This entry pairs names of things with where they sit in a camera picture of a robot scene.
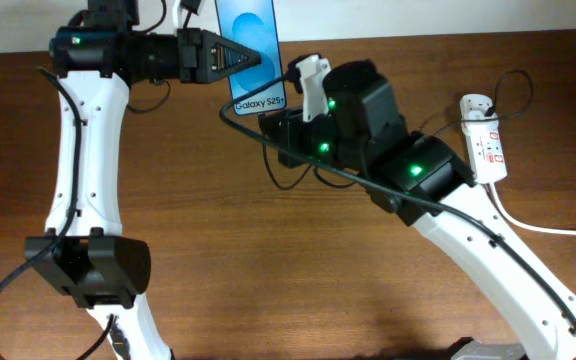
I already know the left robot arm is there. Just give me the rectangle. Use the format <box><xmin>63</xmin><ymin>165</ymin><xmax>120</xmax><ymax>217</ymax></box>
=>
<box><xmin>24</xmin><ymin>0</ymin><xmax>261</xmax><ymax>359</ymax></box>

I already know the black charging cable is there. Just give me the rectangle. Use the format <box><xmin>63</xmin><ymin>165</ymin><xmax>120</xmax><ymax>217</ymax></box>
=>
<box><xmin>260</xmin><ymin>68</ymin><xmax>536</xmax><ymax>192</ymax></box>

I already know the white power strip cord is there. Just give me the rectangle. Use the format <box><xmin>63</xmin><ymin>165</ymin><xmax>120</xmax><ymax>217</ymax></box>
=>
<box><xmin>485</xmin><ymin>181</ymin><xmax>576</xmax><ymax>240</ymax></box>

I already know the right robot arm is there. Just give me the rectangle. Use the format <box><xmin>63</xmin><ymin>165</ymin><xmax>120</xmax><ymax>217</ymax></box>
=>
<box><xmin>260</xmin><ymin>56</ymin><xmax>576</xmax><ymax>359</ymax></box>

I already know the white USB charger plug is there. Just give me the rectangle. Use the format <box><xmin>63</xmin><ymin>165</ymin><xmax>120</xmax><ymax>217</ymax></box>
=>
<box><xmin>459</xmin><ymin>94</ymin><xmax>499</xmax><ymax>135</ymax></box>

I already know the blue Galaxy smartphone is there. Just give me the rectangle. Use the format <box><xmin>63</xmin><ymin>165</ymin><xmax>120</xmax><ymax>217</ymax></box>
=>
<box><xmin>215</xmin><ymin>0</ymin><xmax>283</xmax><ymax>99</ymax></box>

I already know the white power strip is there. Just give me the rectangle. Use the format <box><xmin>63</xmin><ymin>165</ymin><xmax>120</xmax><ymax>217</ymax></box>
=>
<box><xmin>463</xmin><ymin>129</ymin><xmax>507</xmax><ymax>184</ymax></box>

